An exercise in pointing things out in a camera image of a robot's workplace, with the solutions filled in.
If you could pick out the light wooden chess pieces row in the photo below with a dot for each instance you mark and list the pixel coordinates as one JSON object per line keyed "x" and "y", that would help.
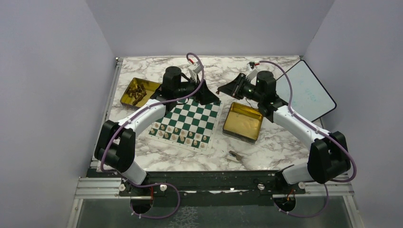
{"x": 182, "y": 134}

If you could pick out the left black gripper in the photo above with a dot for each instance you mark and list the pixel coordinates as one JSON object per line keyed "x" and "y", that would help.
{"x": 205, "y": 96}

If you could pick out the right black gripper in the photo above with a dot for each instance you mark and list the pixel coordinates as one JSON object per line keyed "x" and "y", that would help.
{"x": 234, "y": 88}

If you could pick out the white tablet whiteboard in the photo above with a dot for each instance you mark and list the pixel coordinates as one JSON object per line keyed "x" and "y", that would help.
{"x": 310, "y": 98}

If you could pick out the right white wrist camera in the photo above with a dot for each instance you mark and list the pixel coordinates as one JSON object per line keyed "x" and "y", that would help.
{"x": 253, "y": 70}

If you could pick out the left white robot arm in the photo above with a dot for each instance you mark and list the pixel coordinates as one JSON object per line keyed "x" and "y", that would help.
{"x": 116, "y": 143}

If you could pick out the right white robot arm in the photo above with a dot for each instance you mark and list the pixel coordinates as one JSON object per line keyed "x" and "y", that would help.
{"x": 328, "y": 156}

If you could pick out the aluminium frame rail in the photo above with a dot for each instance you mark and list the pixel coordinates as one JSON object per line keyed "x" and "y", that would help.
{"x": 97, "y": 203}

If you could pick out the small wooden piece on table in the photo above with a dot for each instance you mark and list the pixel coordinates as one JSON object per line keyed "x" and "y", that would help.
{"x": 234, "y": 156}

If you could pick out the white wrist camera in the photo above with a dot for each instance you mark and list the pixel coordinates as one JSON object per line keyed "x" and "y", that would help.
{"x": 253, "y": 70}
{"x": 194, "y": 69}

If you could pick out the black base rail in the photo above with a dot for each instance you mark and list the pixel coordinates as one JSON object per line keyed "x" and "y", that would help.
{"x": 205, "y": 188}

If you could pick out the green and white chessboard mat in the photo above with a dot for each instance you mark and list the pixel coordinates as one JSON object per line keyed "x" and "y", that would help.
{"x": 191, "y": 112}

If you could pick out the gold tin with dark pieces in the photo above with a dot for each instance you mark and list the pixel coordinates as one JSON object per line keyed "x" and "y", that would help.
{"x": 138, "y": 93}

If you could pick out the empty gold tin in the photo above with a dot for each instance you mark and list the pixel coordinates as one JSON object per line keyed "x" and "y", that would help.
{"x": 243, "y": 123}

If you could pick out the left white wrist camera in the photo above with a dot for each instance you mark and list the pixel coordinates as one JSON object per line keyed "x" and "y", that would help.
{"x": 194, "y": 69}

